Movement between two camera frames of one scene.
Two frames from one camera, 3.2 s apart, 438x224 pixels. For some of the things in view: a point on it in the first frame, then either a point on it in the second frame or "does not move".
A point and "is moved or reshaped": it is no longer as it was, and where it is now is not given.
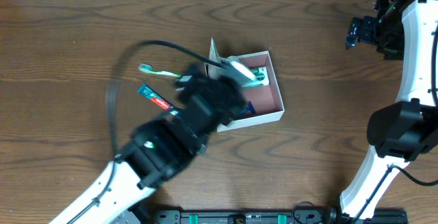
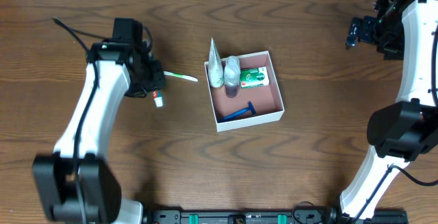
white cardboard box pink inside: [263, 104] does not move
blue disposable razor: [250, 110] does not move
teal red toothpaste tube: [155, 97] is moved or reshaped
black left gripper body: [219, 89] to [156, 79]
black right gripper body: [363, 30] does not move
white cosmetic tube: [214, 72] does not move
